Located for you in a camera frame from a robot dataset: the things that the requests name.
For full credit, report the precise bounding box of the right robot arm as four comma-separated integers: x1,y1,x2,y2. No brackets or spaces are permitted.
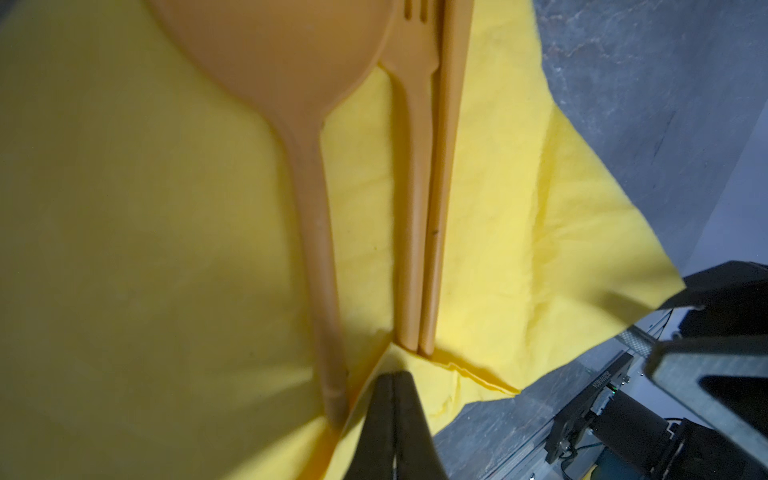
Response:
591,261,767,479

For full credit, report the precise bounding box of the orange plastic fork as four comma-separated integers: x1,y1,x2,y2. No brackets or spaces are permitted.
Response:
379,1,442,352

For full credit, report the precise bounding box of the orange plastic knife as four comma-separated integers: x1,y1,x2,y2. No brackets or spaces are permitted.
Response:
419,0,475,357

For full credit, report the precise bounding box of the yellow paper napkin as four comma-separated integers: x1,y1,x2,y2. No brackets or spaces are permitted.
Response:
1,1,683,479

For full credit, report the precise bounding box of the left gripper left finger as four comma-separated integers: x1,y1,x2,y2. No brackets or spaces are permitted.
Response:
344,373,395,480

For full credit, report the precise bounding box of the orange plastic spoon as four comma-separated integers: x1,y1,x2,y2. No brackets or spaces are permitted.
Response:
151,1,395,430

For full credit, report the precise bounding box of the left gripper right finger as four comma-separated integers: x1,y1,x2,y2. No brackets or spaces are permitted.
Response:
393,371,448,480

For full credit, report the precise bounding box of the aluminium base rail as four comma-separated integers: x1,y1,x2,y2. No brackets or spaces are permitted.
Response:
480,326,656,479

